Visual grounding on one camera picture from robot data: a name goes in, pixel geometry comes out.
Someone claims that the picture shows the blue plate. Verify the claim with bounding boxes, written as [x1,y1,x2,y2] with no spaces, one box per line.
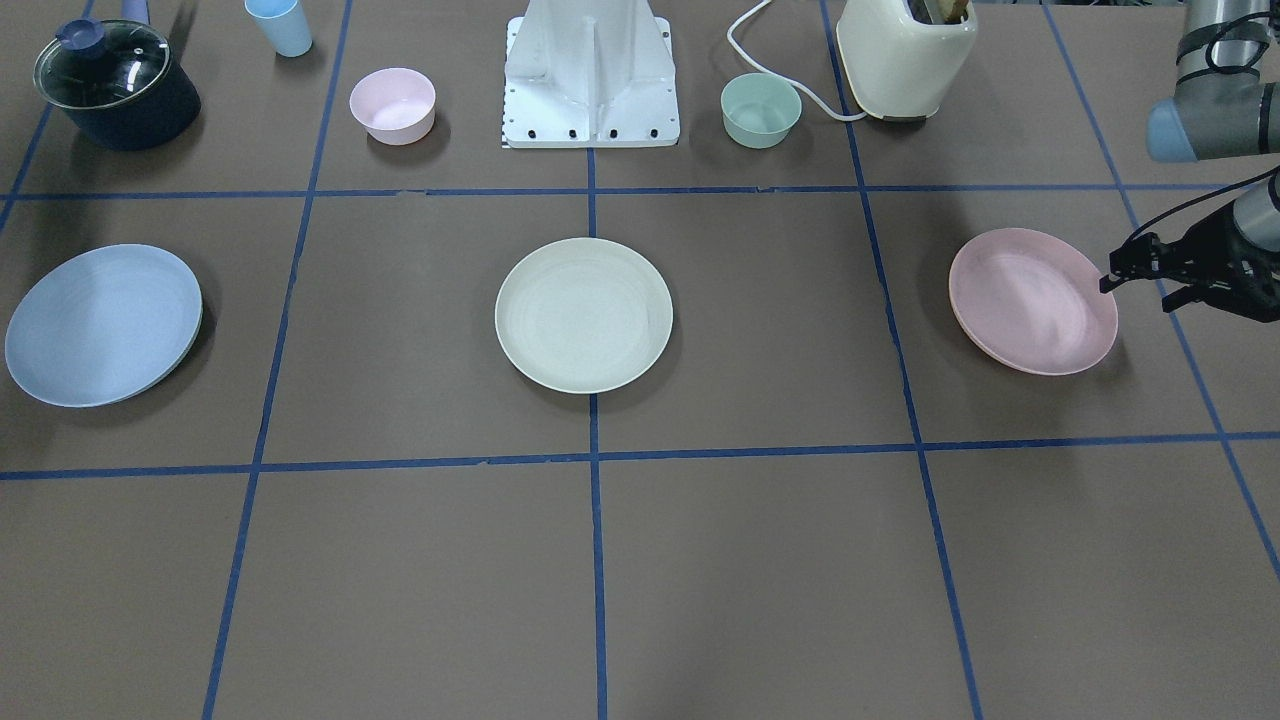
[4,243,204,409]

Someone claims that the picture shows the dark blue pot with lid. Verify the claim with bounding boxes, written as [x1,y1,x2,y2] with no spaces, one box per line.
[32,1,202,151]

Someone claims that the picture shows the white toaster cable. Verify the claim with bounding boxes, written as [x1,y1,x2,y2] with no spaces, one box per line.
[727,0,867,123]

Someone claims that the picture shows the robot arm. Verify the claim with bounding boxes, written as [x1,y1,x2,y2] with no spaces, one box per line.
[1098,1,1279,323]

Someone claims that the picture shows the pink bowl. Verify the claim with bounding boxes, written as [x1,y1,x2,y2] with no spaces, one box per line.
[348,67,436,146]

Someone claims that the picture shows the bread slice in toaster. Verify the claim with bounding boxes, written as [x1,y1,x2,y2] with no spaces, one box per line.
[906,0,970,26]

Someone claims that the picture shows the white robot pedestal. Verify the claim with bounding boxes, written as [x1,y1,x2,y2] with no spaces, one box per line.
[500,1,681,149]

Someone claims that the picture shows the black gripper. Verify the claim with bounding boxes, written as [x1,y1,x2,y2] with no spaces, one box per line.
[1100,206,1279,323]

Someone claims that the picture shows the pink plate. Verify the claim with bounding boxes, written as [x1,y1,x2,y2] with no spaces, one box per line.
[948,228,1119,375]

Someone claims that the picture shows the green bowl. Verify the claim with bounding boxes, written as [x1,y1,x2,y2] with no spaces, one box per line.
[719,73,803,150]

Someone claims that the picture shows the light blue cup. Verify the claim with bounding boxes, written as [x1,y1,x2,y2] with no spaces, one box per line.
[244,0,314,58]

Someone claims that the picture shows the cream toaster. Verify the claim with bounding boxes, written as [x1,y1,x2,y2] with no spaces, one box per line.
[835,1,980,123]

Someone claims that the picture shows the cream plate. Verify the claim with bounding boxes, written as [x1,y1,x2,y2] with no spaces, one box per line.
[494,237,675,395]

